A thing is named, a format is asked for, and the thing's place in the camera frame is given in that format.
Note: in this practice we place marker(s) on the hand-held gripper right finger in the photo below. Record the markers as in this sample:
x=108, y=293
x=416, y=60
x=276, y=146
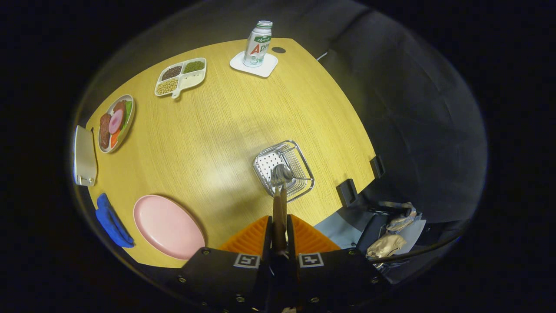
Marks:
x=291, y=243

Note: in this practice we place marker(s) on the blue towel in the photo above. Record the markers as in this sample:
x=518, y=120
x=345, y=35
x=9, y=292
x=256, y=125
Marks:
x=113, y=224

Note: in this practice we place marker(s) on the small brown meat piece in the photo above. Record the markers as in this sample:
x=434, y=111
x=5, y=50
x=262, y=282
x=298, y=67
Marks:
x=119, y=106

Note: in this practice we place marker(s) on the white square coaster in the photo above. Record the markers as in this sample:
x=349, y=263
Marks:
x=267, y=69

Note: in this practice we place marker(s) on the large brown meat piece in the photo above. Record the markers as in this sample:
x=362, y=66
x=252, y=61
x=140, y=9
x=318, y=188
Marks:
x=104, y=130

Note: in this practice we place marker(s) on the crumpled beige bag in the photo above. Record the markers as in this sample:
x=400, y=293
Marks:
x=384, y=247

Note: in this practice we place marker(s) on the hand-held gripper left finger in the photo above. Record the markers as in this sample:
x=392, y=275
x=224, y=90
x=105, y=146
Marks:
x=267, y=243

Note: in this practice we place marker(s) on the pink round plate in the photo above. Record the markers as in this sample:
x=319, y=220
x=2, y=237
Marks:
x=169, y=228

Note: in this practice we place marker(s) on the green lettuce leaf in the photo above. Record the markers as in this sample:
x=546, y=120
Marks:
x=127, y=114

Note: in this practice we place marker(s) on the orange carrot slice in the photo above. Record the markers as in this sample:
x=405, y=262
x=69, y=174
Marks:
x=115, y=139

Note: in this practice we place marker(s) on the white divided bean tray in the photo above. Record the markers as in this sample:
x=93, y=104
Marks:
x=189, y=80

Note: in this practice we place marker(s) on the white drink bottle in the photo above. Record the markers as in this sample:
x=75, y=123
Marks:
x=258, y=45

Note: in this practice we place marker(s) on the pink ham slice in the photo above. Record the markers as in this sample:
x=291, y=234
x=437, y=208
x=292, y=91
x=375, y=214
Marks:
x=116, y=121

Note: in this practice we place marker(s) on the white oval food plate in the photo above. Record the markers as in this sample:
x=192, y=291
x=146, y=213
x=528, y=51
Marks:
x=129, y=126

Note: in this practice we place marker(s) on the white toaster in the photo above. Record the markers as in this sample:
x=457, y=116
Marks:
x=84, y=156

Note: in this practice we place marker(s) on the black table clamp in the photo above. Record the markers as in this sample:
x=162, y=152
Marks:
x=377, y=167
x=347, y=193

